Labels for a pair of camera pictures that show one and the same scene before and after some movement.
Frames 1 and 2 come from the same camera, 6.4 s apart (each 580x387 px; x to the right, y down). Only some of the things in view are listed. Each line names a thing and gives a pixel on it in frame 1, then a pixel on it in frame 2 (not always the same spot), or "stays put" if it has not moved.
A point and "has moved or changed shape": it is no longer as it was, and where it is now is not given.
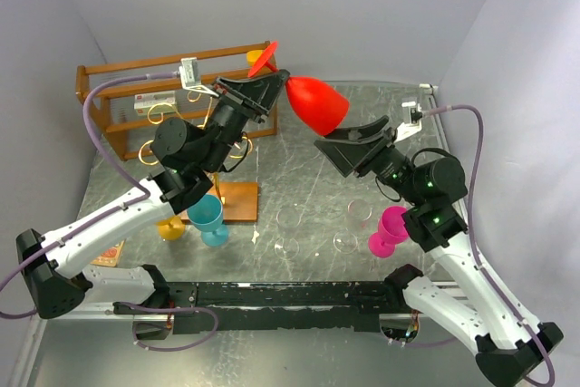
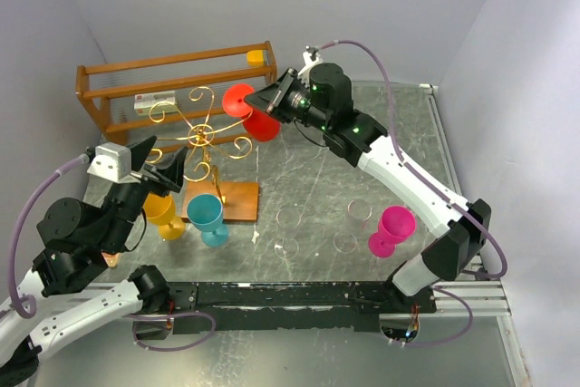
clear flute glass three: [286, 248] stays put
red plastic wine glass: [321, 104] has moved or changed shape
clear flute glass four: [344, 242] stays put
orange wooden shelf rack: [128, 99] stays put
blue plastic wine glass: [206, 215] stays put
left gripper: [256, 98] -> [171, 175]
